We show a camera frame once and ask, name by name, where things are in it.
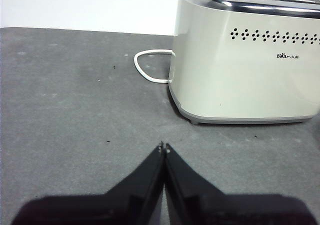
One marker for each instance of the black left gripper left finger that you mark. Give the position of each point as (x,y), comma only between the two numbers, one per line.
(100,210)

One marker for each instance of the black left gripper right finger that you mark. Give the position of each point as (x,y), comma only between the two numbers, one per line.
(237,210)

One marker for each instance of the cream two-slot toaster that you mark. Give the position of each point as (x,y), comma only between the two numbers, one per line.
(237,80)

